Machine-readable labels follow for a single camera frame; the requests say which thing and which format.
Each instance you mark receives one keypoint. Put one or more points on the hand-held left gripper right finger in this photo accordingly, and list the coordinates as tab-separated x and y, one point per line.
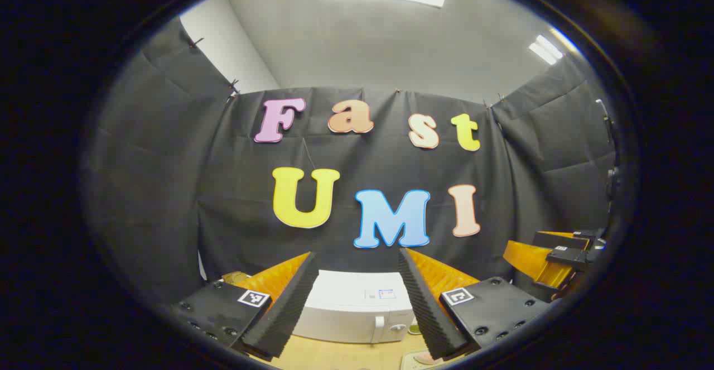
429	314

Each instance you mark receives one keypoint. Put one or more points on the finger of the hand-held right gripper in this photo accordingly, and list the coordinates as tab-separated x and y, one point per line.
558	240
530	258

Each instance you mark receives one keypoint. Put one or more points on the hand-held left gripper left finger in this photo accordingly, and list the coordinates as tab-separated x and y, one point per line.
284	308

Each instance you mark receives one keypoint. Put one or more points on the white microwave oven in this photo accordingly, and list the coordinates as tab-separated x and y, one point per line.
346	314

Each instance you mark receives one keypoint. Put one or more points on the brown toast slice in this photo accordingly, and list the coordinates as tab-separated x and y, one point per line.
235	278

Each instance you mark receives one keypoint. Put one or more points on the black backdrop cloth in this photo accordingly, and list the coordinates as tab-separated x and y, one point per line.
167	191

